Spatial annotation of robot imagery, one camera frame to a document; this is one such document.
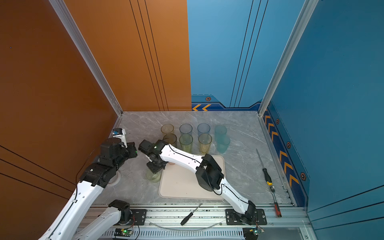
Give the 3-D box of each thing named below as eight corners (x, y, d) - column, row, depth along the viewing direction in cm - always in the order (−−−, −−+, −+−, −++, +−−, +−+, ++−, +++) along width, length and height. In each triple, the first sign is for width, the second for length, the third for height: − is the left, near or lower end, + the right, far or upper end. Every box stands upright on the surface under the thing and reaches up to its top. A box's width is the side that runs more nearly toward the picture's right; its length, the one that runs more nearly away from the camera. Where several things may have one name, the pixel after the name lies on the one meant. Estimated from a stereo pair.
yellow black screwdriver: (267, 185, 86) (269, 183, 84) (255, 150, 100) (256, 148, 98) (271, 185, 86) (273, 183, 84) (258, 150, 100) (260, 148, 98)
